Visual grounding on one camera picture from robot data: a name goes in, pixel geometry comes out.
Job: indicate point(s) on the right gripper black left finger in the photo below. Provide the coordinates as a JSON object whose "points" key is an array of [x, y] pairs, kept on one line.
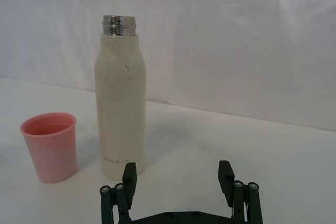
{"points": [[123, 197]]}

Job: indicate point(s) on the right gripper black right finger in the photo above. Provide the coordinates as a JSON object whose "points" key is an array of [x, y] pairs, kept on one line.
{"points": [[241, 200]]}

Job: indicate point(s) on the cream vacuum bottle steel neck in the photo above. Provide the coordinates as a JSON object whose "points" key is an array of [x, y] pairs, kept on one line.
{"points": [[120, 103]]}

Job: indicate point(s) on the white table cloth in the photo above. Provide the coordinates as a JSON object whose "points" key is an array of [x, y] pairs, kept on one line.
{"points": [[210, 155]]}

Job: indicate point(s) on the pink plastic cup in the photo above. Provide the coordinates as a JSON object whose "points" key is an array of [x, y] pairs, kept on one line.
{"points": [[50, 155]]}

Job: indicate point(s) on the white curtain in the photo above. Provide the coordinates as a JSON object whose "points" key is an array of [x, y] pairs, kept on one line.
{"points": [[210, 51]]}

